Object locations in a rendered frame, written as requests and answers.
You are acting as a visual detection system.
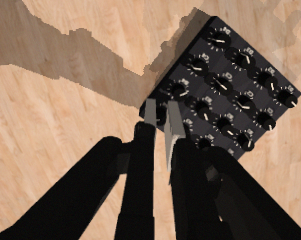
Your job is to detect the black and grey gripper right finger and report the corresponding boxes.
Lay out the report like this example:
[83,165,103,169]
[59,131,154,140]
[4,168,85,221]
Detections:
[164,101,301,240]

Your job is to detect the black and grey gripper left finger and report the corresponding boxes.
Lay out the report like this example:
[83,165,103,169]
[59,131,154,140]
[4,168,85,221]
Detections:
[0,98,157,240]

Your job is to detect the black knob box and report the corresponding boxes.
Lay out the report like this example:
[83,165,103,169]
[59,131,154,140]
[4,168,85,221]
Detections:
[148,16,301,160]

